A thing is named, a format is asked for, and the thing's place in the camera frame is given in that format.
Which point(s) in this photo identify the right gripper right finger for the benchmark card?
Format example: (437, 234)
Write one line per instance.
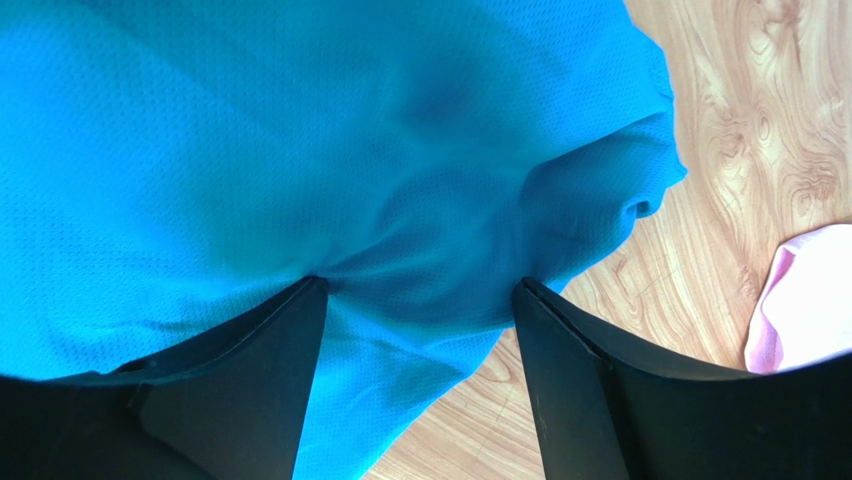
(608, 404)

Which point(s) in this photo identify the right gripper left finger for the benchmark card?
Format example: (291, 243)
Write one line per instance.
(229, 403)

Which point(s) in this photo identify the teal t shirt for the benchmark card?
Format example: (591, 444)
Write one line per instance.
(168, 165)

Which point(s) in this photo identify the white mesh basket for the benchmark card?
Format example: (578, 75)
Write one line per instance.
(803, 314)

